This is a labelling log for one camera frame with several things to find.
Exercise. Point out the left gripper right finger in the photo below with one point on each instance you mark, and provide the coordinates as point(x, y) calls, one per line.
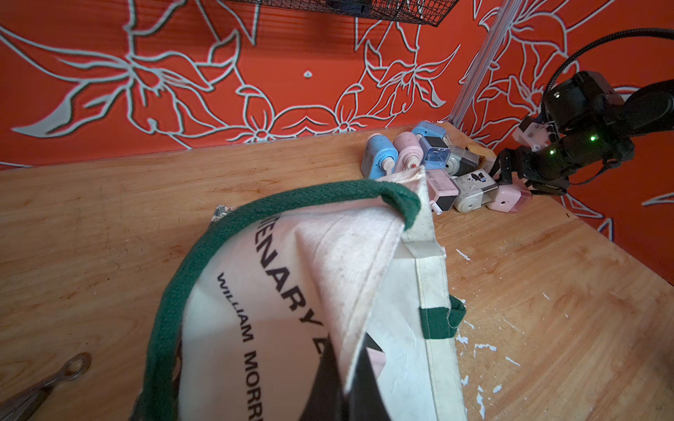
point(364, 401)

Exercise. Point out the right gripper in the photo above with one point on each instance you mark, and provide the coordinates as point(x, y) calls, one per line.
point(545, 173)

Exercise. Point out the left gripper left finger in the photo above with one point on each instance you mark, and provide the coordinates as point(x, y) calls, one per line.
point(326, 401)

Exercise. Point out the pale pink sharpener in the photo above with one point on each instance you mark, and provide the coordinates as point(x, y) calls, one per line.
point(510, 198)

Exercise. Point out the yellow white pencil sharpener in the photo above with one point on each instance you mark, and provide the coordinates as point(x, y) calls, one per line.
point(486, 156)

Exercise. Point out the white round pencil sharpener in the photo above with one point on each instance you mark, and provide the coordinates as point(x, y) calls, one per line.
point(461, 161)

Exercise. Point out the light blue small sharpener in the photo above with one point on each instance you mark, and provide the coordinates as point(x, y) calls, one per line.
point(435, 150)

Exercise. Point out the blue square pencil sharpener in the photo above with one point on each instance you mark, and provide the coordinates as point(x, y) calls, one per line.
point(428, 129)

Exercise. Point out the white canvas tote bag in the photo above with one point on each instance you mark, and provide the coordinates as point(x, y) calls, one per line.
point(243, 323)

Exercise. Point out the blue pencil sharpener pink cap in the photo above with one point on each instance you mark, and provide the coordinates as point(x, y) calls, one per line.
point(380, 157)

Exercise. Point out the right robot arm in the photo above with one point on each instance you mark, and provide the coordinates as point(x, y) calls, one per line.
point(587, 121)

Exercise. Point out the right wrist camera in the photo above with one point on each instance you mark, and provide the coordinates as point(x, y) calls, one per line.
point(533, 134)

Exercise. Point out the black wire wall basket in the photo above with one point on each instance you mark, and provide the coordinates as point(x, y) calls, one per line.
point(418, 12)

